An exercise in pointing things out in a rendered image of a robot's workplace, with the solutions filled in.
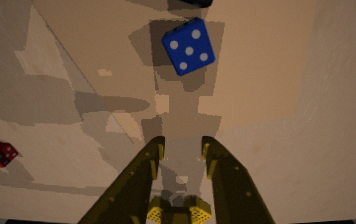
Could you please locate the blue die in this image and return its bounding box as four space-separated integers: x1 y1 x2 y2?
161 17 215 76

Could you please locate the red die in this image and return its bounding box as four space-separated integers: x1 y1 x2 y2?
0 142 18 168

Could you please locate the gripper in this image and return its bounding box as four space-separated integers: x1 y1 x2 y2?
77 136 276 224

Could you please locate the black die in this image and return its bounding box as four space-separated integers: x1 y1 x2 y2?
180 0 213 8

